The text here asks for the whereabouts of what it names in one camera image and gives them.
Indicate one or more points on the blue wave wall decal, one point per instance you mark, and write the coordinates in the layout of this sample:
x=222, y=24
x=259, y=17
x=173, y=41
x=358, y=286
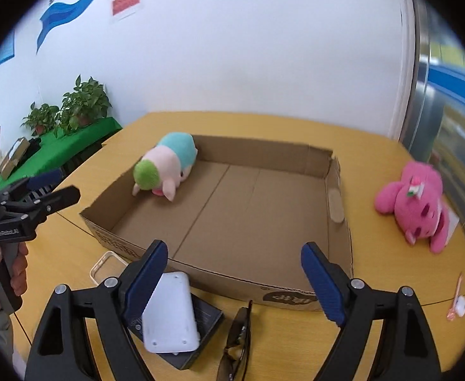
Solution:
x=57, y=12

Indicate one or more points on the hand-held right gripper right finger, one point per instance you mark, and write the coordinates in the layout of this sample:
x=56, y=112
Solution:
x=320, y=281

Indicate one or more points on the pink pen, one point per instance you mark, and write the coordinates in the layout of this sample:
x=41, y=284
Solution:
x=455, y=297

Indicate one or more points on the cardboard box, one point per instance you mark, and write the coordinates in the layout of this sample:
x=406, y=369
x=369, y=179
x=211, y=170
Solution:
x=248, y=214

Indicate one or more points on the white earbud case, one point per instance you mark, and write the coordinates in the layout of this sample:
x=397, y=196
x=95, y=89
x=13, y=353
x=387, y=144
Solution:
x=460, y=306

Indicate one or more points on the red wall sign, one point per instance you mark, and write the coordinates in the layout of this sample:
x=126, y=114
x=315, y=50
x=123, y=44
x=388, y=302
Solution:
x=126, y=3

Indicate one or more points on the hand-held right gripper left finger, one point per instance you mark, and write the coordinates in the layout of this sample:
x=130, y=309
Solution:
x=147, y=278

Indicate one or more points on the black packaging box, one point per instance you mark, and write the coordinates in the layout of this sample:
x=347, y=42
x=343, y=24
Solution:
x=208, y=319

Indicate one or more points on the black sunglasses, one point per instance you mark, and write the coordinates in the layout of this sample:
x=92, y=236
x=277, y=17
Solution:
x=238, y=333

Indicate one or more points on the green table cloth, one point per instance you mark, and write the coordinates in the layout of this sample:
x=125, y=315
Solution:
x=61, y=147

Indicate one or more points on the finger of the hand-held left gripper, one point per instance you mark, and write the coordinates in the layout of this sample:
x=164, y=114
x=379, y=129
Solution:
x=59, y=198
x=44, y=179

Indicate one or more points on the blue wall poster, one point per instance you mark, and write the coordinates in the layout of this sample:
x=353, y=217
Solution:
x=4, y=53

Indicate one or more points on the small potted plant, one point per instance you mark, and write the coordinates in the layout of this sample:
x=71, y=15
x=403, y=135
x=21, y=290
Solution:
x=40, y=117

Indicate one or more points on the large potted plant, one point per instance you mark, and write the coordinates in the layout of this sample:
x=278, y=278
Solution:
x=82, y=103

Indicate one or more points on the cream phone case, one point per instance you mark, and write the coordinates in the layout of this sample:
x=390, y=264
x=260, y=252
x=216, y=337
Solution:
x=97, y=274

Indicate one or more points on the pink plush bear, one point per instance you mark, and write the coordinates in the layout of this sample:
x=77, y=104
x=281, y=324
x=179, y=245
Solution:
x=415, y=202

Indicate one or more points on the person's left hand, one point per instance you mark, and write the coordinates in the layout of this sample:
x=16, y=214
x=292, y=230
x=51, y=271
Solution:
x=21, y=270

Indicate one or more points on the wooden desktop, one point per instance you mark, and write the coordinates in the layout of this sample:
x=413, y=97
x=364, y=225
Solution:
x=375, y=270

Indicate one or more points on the small cardboard carton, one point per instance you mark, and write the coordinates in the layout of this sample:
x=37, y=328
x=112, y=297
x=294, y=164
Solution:
x=14, y=154

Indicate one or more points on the pastel pig plush toy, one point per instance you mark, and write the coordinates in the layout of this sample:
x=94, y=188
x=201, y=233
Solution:
x=165, y=162

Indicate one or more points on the glass door with blue band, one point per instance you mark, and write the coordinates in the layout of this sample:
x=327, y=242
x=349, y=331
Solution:
x=447, y=107

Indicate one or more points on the white rectangular device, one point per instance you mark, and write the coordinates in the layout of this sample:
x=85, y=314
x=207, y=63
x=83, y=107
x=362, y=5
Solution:
x=171, y=313

